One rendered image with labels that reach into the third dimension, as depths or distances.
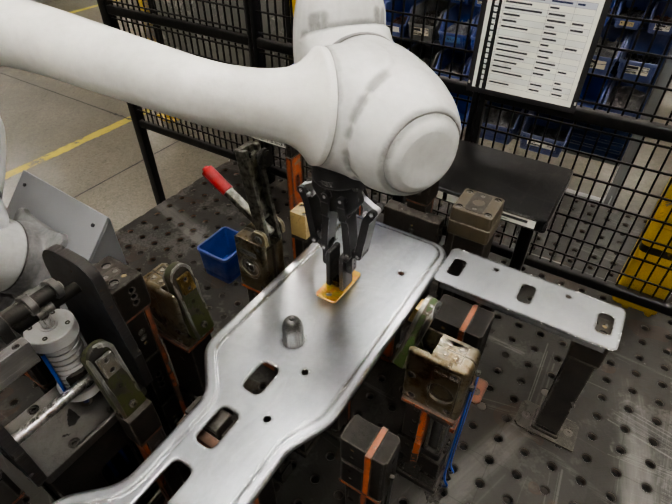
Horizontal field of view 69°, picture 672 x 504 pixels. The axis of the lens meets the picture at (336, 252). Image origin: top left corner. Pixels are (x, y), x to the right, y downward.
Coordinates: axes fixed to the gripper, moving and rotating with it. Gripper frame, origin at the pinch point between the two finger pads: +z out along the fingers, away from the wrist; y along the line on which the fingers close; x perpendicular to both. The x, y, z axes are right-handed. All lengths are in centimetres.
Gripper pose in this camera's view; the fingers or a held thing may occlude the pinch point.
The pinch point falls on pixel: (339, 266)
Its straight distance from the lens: 76.9
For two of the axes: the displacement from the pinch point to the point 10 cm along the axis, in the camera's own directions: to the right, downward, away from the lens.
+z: 0.1, 7.6, 6.5
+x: 5.4, -5.5, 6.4
